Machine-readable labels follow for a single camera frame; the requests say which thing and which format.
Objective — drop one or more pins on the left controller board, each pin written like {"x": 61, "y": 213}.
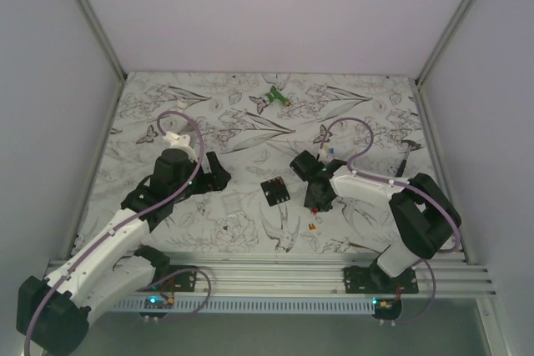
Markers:
{"x": 154, "y": 302}

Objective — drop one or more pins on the aluminium frame rail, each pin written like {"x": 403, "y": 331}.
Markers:
{"x": 321, "y": 274}

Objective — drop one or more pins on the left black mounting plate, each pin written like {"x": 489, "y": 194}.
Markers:
{"x": 175, "y": 279}

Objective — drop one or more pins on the black mounting plate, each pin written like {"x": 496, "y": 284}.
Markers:
{"x": 372, "y": 280}
{"x": 175, "y": 279}

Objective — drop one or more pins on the controller board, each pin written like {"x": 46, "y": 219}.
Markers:
{"x": 386, "y": 303}
{"x": 154, "y": 302}

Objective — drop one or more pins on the black fuse box base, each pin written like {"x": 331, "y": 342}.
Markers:
{"x": 275, "y": 191}

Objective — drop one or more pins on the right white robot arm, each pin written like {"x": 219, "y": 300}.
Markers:
{"x": 425, "y": 219}

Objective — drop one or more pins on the white slotted cable duct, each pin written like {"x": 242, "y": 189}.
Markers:
{"x": 263, "y": 305}

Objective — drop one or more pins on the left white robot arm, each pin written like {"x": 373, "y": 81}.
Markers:
{"x": 56, "y": 312}

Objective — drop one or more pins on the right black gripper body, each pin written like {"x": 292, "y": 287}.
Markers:
{"x": 313, "y": 201}

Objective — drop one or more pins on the white and grey pipe fitting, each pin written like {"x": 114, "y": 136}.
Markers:
{"x": 185, "y": 127}

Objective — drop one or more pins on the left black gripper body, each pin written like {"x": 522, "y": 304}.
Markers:
{"x": 204, "y": 182}

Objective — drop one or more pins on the clear fuse box cover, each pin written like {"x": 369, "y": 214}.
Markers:
{"x": 232, "y": 203}

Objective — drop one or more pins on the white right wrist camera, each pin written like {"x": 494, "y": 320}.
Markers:
{"x": 322, "y": 156}

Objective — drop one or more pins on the right controller board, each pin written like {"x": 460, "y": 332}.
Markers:
{"x": 386, "y": 303}

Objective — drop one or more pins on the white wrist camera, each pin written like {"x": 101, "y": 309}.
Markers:
{"x": 322, "y": 156}
{"x": 181, "y": 142}

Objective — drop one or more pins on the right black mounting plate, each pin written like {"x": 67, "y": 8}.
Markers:
{"x": 372, "y": 280}

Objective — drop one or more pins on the small grey hammer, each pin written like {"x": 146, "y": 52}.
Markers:
{"x": 410, "y": 146}

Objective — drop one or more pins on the floral printed table mat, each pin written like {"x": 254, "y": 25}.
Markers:
{"x": 360, "y": 117}

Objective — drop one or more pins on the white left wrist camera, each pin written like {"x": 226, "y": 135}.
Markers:
{"x": 181, "y": 142}

